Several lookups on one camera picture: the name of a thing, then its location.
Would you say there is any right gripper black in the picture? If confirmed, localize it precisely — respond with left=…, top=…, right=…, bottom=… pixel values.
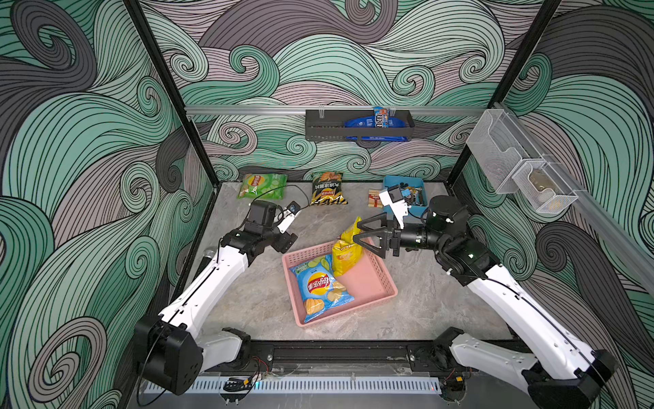
left=356, top=210, right=447, bottom=254

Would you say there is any yellow potato chips bag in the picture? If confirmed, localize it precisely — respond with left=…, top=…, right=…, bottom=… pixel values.
left=332, top=217, right=363, bottom=277

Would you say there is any pink plastic basket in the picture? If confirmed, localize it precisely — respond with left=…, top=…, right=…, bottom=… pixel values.
left=282, top=241, right=398, bottom=328

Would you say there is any green potato chips bag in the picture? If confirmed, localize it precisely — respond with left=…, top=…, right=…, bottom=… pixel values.
left=238, top=173, right=288, bottom=200

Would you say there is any blue potato chips bag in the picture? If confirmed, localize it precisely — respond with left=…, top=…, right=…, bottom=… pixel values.
left=291, top=254, right=355, bottom=323

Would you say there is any black potato chips bag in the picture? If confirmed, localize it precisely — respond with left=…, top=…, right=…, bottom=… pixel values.
left=310, top=171, right=348, bottom=206

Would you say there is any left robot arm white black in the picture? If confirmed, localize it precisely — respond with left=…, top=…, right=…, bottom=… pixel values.
left=133, top=228, right=297, bottom=395

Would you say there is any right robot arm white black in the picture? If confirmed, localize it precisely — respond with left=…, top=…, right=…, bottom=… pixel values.
left=354, top=194, right=616, bottom=408

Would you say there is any small red beige snack box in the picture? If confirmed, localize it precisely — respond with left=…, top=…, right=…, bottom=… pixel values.
left=368, top=189, right=384, bottom=208

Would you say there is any blue tray with small items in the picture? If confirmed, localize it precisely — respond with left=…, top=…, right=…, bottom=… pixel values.
left=383, top=176, right=429, bottom=217

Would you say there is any blue cookie package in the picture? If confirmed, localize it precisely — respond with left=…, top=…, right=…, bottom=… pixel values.
left=344, top=116, right=409, bottom=141

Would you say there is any small blue snack pack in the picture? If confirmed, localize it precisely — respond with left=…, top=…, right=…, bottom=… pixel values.
left=374, top=107, right=389, bottom=128

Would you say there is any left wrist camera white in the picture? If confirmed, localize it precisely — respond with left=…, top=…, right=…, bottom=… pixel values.
left=274, top=201, right=301, bottom=233

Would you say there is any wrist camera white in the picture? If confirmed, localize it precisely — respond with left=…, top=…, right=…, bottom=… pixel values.
left=379, top=184, right=409, bottom=229
left=274, top=201, right=301, bottom=233

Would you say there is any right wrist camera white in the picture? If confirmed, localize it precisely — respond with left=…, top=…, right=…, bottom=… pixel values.
left=379, top=184, right=409, bottom=229

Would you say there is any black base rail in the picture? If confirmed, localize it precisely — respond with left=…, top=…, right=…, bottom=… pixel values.
left=137, top=339, right=532, bottom=373

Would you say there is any black wall shelf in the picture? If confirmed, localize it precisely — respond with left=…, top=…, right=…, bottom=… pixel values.
left=305, top=108, right=416, bottom=141

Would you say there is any white slotted cable duct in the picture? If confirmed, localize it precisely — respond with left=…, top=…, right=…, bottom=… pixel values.
left=141, top=375, right=442, bottom=395

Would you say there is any large clear wall bin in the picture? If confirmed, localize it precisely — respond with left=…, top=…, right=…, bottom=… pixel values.
left=467, top=109, right=539, bottom=194

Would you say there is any back aluminium rail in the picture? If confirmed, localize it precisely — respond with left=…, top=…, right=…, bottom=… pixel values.
left=185, top=104, right=485, bottom=117

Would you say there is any aluminium rail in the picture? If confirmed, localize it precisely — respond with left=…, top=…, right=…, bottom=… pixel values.
left=185, top=104, right=485, bottom=117
left=493, top=102, right=653, bottom=296

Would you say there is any small clear wall bin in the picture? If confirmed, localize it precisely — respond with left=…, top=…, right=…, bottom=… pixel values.
left=512, top=160, right=578, bottom=215

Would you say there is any left black frame post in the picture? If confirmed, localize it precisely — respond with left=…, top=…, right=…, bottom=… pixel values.
left=124, top=0, right=221, bottom=190

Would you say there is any black frame post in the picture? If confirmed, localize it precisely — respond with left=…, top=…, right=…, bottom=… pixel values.
left=124, top=0, right=221, bottom=190
left=447, top=0, right=563, bottom=184

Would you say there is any right aluminium rail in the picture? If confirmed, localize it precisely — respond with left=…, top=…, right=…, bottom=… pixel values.
left=493, top=102, right=653, bottom=296

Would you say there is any right black frame post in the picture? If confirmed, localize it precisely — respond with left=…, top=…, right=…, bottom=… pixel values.
left=447, top=0, right=563, bottom=184

